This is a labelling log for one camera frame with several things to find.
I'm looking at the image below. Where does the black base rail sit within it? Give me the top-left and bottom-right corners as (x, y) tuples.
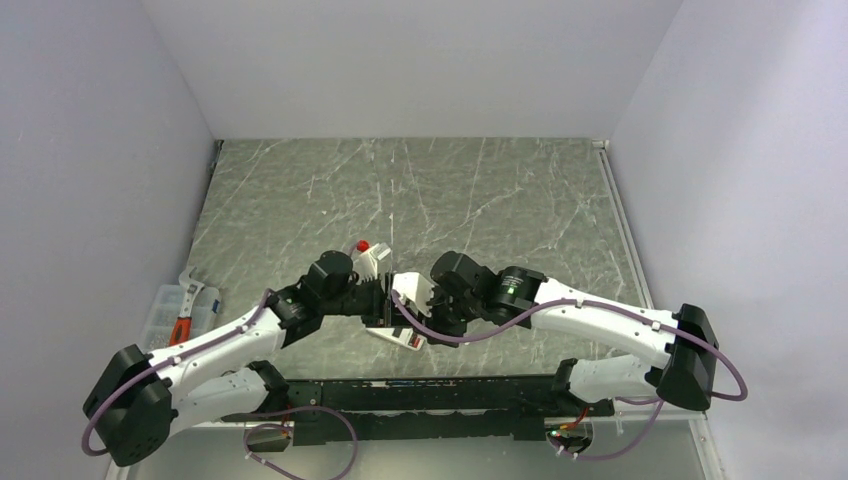
(258, 375), (614, 446)

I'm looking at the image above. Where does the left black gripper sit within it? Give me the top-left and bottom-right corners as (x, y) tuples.
(321, 272), (417, 328)

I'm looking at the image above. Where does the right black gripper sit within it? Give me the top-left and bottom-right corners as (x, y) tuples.
(413, 283), (482, 347)

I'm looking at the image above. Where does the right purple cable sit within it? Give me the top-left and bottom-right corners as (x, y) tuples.
(390, 291), (750, 462)

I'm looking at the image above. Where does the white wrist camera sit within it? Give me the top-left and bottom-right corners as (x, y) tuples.
(352, 240), (392, 280)
(391, 272), (436, 317)

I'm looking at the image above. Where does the red white remote control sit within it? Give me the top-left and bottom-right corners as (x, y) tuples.
(366, 327), (426, 351)

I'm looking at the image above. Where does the orange handled adjustable wrench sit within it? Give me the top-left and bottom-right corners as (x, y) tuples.
(168, 265), (205, 346)

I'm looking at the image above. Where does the aluminium frame rail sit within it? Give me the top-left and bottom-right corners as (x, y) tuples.
(591, 140), (654, 308)

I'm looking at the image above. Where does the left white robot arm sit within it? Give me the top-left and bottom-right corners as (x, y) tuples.
(80, 243), (392, 466)

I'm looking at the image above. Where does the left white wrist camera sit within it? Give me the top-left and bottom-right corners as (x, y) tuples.
(352, 240), (392, 280)

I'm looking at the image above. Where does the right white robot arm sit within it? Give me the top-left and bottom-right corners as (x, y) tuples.
(430, 251), (719, 415)

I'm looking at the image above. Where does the clear plastic screw box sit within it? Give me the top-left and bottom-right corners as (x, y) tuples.
(138, 285), (221, 352)

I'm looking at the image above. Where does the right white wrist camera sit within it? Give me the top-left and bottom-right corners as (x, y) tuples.
(391, 272), (436, 317)

